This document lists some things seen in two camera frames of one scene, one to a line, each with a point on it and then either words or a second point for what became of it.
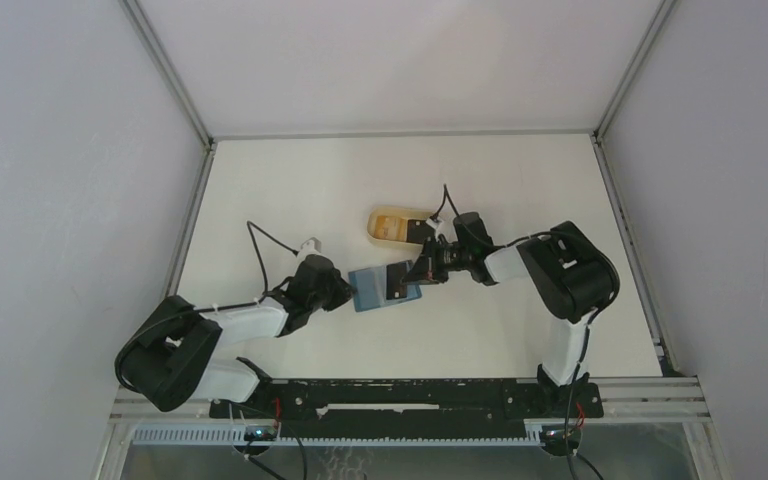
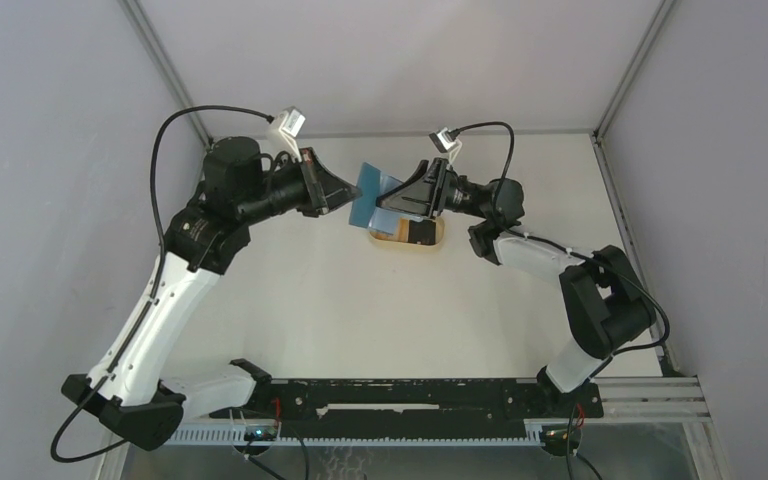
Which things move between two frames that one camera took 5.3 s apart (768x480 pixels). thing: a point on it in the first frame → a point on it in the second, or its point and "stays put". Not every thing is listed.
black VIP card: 419,230 stays put
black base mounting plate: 412,399 stays put
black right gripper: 428,269 → 420,194
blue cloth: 371,288 → 366,212
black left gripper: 344,292 → 331,192
